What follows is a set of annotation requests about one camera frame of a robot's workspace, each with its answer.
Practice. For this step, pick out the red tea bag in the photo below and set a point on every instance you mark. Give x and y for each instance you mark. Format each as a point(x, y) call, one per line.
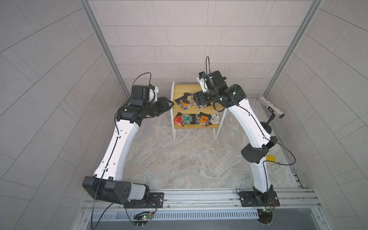
point(178, 120)

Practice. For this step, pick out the aluminium rail frame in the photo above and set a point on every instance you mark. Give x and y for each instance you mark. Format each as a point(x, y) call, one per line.
point(206, 204)

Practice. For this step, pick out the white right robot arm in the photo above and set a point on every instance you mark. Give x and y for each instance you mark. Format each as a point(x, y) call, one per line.
point(233, 98)

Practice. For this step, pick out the circuit board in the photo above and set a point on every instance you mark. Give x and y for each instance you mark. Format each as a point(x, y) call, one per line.
point(265, 216)
point(141, 219)

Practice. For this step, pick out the green label top tea bag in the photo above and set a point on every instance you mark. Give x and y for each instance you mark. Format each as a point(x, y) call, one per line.
point(198, 94)

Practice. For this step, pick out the beige label tea bag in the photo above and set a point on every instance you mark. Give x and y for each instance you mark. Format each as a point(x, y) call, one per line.
point(188, 98)

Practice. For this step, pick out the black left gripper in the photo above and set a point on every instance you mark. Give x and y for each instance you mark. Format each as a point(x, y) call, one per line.
point(162, 106)

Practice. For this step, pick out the orange label black tea bag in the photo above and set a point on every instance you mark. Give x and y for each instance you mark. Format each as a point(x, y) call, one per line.
point(184, 103)

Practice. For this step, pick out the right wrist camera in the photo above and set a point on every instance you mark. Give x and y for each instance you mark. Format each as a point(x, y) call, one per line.
point(201, 81)

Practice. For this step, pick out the white frame wooden shelf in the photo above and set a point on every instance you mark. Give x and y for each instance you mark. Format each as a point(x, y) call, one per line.
point(178, 91)

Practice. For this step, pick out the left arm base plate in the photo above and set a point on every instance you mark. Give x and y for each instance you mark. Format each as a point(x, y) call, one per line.
point(153, 201)

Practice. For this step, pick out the white patterned tea bag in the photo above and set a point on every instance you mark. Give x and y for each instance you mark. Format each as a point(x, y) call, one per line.
point(214, 119)

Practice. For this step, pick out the right circuit board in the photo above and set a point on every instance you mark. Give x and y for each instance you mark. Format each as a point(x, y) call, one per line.
point(265, 216)

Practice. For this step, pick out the orange label lower tea bag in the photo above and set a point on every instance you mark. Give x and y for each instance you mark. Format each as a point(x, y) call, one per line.
point(203, 119)

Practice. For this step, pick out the yellow tag on floor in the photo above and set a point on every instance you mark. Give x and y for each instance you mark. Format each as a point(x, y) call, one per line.
point(271, 158)

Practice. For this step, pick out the left circuit board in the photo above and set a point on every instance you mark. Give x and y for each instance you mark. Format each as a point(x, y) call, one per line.
point(141, 219)

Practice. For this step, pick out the green label floral tea bag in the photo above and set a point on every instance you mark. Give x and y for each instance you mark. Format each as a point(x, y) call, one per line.
point(188, 119)

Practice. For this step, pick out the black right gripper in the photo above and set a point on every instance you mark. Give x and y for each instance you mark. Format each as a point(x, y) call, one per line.
point(202, 101)

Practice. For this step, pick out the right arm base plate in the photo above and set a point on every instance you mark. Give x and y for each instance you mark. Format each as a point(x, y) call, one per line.
point(247, 198)

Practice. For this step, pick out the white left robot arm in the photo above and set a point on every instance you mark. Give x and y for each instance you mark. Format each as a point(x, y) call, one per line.
point(107, 184)

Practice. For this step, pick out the glitter roller on black stand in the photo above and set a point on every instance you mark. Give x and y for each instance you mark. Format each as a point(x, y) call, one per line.
point(275, 112)

